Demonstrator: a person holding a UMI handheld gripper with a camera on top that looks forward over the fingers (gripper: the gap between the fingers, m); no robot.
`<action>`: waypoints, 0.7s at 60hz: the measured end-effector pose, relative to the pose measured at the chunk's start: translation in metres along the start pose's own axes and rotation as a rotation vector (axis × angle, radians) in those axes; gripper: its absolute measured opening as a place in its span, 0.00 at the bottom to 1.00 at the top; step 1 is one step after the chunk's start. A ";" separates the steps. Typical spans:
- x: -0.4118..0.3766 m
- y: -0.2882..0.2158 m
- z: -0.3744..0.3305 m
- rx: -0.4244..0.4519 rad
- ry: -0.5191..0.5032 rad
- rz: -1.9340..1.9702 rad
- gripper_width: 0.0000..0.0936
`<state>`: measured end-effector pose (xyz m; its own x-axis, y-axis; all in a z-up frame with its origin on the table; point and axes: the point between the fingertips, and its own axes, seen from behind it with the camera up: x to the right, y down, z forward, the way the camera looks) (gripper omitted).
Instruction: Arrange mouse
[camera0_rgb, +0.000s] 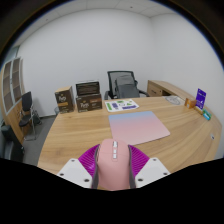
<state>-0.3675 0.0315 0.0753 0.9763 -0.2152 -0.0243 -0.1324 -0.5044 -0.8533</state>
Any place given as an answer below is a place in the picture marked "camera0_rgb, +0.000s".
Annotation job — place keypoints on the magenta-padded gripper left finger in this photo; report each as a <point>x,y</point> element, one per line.
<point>86,161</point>

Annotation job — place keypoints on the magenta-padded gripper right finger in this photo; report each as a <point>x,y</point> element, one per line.
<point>141,163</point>

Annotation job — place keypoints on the pink computer mouse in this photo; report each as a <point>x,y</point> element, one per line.
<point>113,166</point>

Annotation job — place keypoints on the pink and blue mouse pad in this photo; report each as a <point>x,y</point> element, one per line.
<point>138,127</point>

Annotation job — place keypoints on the grey waste bin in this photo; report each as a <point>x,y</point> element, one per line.
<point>57,110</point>

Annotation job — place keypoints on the white printed paper sheet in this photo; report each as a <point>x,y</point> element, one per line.
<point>121,105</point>

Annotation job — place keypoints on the tall brown cardboard box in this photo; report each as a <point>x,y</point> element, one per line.
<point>65,100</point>

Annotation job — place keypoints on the white paper with round print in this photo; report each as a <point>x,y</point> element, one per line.
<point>174,100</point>

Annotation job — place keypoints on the black cardboard box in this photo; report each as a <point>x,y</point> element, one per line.
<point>87,88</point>

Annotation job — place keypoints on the small white table socket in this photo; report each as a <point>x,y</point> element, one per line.
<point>212,136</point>

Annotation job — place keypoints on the low wooden side cabinet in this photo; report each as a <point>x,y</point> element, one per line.
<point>158,88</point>

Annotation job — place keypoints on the small orange wooden box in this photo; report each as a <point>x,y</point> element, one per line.
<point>190,103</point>

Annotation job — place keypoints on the black leather sofa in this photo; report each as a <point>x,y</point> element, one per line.
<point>10,143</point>

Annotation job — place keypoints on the black mesh office chair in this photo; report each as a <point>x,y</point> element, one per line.
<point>125,85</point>

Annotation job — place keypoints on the small teal box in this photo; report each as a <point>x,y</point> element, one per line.
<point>206,115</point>

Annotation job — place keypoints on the black metal-legged visitor chair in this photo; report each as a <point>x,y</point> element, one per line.
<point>26,100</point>

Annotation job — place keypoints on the wooden shelf unit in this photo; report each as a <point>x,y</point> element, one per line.
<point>11,116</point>

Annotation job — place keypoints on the purple standing sign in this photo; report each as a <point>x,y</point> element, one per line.
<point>200,98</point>

